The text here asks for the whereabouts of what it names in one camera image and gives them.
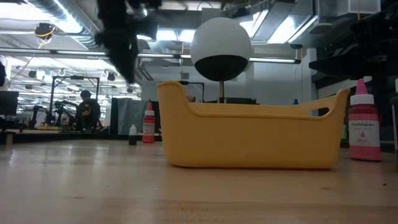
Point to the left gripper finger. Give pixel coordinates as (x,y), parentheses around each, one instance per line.
(127,70)

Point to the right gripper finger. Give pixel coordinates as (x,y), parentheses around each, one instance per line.
(339,61)
(339,71)

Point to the red-orange food coloring bottle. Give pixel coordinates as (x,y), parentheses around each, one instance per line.
(148,127)

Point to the pink food coloring bottle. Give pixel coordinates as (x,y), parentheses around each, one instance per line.
(363,130)

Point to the yellow plastic bin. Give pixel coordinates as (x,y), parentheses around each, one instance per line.
(248,140)

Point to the black background robot arm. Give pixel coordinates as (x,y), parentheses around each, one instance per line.
(60,107)

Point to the grey curtain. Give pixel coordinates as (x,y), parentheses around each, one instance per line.
(130,112)

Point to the bright ceiling light panel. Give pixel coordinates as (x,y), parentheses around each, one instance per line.
(168,34)
(289,28)

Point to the person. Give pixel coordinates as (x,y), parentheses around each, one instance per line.
(88,112)

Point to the white ceiling box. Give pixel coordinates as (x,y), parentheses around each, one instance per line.
(357,6)

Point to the green and white container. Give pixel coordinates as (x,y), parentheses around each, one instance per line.
(344,132)

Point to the long ceiling light tube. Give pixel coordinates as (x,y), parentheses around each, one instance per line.
(273,60)

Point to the white globe lamp black base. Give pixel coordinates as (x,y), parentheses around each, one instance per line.
(220,40)

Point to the black computer monitor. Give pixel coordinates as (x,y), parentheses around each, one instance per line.
(9,102)

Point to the black gantry frame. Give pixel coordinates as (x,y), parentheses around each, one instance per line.
(196,82)
(74,77)

